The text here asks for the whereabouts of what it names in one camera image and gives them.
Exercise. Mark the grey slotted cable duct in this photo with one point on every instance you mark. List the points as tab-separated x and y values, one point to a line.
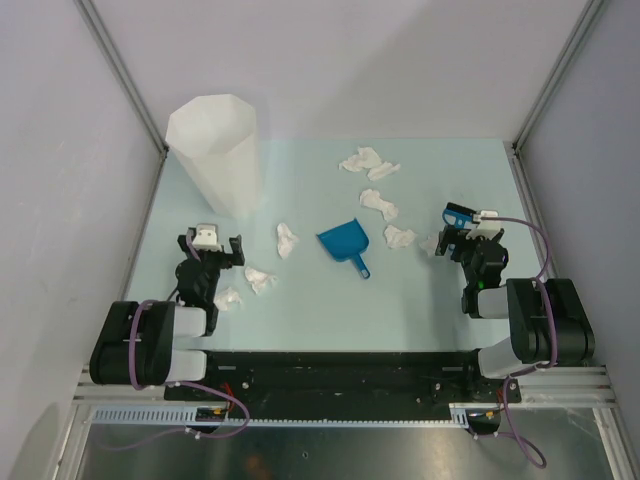
205	416

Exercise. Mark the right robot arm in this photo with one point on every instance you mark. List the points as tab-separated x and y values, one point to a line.
548	326

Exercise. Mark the white translucent tall bin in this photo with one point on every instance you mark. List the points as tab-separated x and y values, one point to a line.
215	138

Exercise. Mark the aluminium corner post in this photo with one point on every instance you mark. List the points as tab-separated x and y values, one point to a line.
119	69
576	41

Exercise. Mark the right aluminium corner post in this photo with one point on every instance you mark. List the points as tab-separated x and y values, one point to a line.
576	41

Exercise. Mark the left aluminium corner post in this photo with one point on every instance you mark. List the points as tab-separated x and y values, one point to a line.
119	69

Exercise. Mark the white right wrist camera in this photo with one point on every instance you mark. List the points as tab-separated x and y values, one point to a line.
487	225

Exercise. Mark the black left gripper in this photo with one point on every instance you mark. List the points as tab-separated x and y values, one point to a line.
235	257

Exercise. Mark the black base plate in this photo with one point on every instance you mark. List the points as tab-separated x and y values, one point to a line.
443	376

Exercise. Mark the blue hand brush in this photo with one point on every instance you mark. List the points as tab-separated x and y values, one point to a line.
457	216

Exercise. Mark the blue plastic dustpan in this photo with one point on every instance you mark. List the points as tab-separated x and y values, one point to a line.
347	242

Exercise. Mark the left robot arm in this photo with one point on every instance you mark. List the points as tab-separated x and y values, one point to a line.
136	345

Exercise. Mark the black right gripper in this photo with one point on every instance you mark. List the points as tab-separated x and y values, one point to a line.
452	235

